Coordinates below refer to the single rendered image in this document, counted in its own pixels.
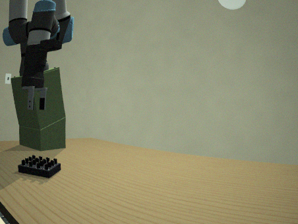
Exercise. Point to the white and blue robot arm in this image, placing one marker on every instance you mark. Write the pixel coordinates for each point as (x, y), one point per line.
(46, 13)

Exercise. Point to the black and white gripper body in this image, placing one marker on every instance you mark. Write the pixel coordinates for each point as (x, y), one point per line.
(36, 55)

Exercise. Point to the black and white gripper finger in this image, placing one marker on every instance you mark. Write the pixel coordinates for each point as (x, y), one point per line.
(30, 96)
(42, 97)

